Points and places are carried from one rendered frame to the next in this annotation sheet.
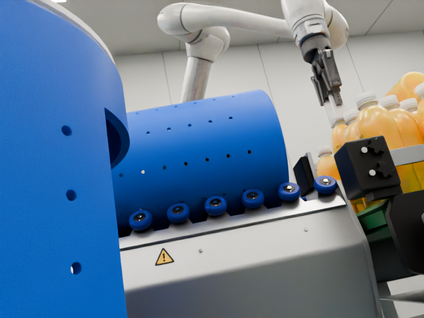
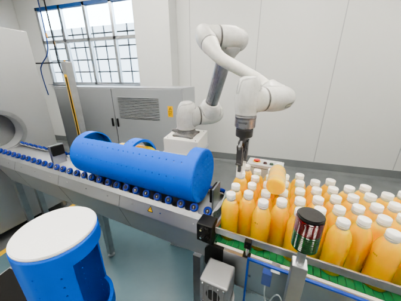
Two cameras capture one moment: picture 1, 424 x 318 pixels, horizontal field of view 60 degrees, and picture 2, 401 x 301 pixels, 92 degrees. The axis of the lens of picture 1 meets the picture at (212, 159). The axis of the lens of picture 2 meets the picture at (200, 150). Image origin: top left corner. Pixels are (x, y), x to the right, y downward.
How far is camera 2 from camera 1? 0.94 m
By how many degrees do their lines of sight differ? 48
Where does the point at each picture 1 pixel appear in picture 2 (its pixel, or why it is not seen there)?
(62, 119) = (59, 278)
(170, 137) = (152, 177)
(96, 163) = (70, 279)
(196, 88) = (219, 77)
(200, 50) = not seen: hidden behind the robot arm
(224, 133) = (170, 183)
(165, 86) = not seen: outside the picture
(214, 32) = (231, 45)
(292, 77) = not seen: outside the picture
